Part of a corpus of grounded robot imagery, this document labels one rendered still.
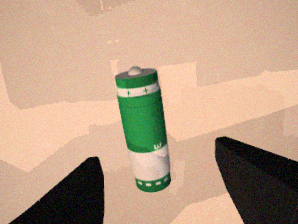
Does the green and white battery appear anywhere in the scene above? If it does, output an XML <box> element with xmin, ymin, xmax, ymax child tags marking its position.
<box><xmin>114</xmin><ymin>67</ymin><xmax>170</xmax><ymax>192</ymax></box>

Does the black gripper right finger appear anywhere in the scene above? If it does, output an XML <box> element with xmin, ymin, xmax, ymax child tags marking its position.
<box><xmin>216</xmin><ymin>136</ymin><xmax>298</xmax><ymax>224</ymax></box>

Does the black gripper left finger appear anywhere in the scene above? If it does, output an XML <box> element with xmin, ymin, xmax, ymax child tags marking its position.
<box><xmin>9</xmin><ymin>156</ymin><xmax>105</xmax><ymax>224</ymax></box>

